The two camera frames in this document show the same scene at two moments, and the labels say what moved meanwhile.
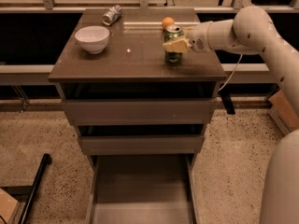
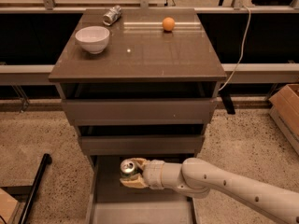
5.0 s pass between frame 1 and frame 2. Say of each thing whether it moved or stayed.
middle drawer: stayed
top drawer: stayed
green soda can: moved
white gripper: moved
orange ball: stayed
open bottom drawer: stayed
